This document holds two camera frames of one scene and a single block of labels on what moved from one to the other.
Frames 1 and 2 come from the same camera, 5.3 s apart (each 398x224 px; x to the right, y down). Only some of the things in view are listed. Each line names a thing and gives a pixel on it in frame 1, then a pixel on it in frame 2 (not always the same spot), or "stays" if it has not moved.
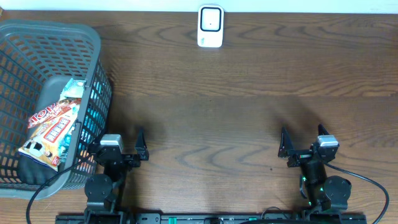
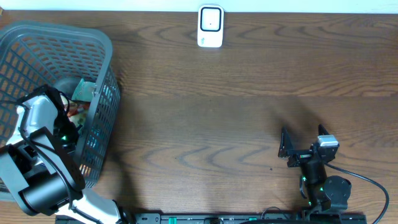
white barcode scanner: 210,25 stays
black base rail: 211,218 stays
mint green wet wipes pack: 74,89 -> 84,91
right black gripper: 287,149 stays
